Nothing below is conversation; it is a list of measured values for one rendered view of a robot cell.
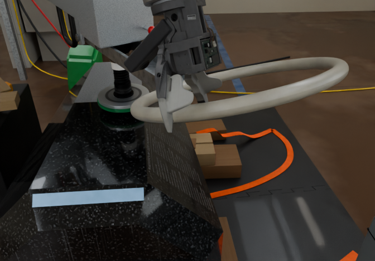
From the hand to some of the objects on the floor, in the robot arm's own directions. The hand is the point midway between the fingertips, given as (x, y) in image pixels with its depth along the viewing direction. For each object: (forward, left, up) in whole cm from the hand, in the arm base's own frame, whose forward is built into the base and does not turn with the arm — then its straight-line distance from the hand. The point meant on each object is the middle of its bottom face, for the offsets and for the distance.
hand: (187, 120), depth 60 cm
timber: (-17, -58, -126) cm, 140 cm away
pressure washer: (+74, -229, -128) cm, 272 cm away
